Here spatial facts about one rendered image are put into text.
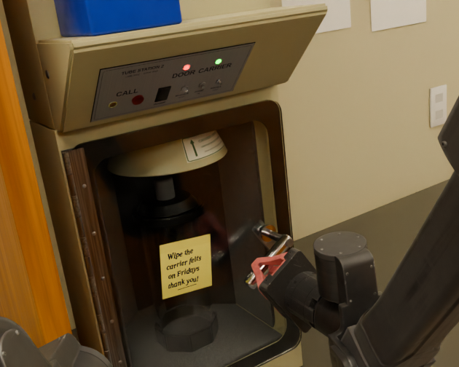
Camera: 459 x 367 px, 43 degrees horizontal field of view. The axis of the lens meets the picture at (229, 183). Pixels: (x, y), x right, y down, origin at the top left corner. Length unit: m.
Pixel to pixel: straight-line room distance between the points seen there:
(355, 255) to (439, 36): 1.23
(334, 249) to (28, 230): 0.31
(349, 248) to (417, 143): 1.15
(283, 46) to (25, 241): 0.37
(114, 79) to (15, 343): 0.33
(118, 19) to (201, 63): 0.12
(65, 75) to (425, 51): 1.28
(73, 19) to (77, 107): 0.09
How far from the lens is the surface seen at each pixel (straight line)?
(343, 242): 0.64
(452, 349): 1.06
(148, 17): 0.61
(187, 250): 0.78
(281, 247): 0.80
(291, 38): 0.73
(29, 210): 0.60
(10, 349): 0.36
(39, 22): 0.68
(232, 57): 0.69
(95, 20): 0.59
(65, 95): 0.62
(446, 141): 0.33
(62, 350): 0.45
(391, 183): 1.70
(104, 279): 0.74
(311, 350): 1.05
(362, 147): 1.59
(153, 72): 0.64
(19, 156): 0.59
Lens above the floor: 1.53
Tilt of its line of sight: 18 degrees down
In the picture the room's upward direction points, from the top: 7 degrees counter-clockwise
